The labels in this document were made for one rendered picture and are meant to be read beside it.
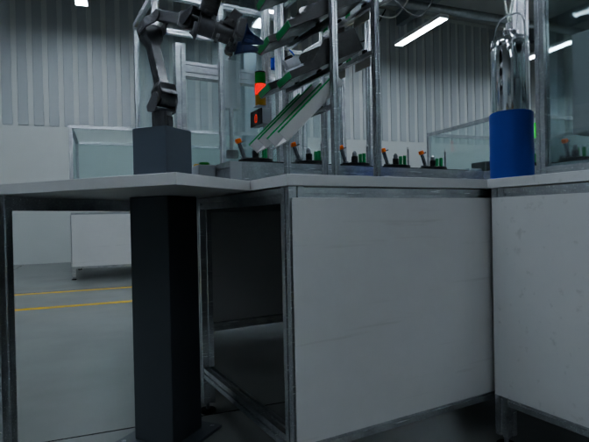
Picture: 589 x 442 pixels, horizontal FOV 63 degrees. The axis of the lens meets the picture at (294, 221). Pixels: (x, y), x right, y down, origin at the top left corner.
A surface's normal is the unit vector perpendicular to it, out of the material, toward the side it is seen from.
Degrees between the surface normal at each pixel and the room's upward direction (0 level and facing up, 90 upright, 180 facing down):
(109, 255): 90
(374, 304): 90
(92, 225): 90
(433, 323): 90
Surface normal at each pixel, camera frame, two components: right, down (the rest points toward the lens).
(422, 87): 0.36, 0.00
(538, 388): -0.88, 0.02
